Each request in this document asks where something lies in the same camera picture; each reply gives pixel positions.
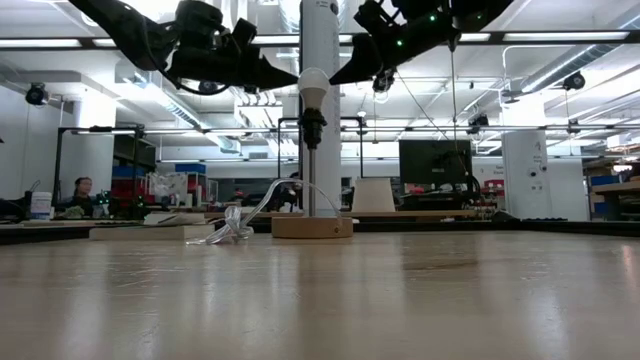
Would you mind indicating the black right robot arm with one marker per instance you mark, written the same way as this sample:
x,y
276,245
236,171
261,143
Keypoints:
x,y
480,10

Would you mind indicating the white round column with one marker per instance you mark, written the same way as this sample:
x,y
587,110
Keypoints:
x,y
525,165

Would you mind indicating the white lightbulb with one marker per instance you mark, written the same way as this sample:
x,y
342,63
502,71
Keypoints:
x,y
313,85

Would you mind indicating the blue storage bin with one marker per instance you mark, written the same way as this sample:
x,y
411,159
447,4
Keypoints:
x,y
190,168

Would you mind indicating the lamp with round wooden base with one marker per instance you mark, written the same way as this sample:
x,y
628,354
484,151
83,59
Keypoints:
x,y
312,227

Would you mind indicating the white plastic container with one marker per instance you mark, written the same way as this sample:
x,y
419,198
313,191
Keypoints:
x,y
41,207

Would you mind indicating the white lamp shade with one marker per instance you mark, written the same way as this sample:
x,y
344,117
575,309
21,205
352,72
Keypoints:
x,y
373,197

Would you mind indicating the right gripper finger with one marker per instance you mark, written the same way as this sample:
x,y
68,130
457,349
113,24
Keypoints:
x,y
375,15
367,55

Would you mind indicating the black computer monitor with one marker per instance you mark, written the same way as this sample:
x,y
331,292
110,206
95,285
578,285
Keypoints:
x,y
430,160

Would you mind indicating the person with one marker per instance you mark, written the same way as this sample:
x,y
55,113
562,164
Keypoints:
x,y
82,189

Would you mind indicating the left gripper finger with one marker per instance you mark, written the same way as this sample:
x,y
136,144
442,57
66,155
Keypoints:
x,y
245,34
265,75

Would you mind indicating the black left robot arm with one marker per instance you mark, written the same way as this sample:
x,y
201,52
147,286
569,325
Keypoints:
x,y
125,30

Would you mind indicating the clear plastic packaging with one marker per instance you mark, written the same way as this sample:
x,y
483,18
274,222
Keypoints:
x,y
232,225

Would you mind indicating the black metal rig frame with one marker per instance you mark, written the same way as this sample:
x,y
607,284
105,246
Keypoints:
x,y
100,130

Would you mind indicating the light wood desk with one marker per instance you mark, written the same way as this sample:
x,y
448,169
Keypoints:
x,y
617,187

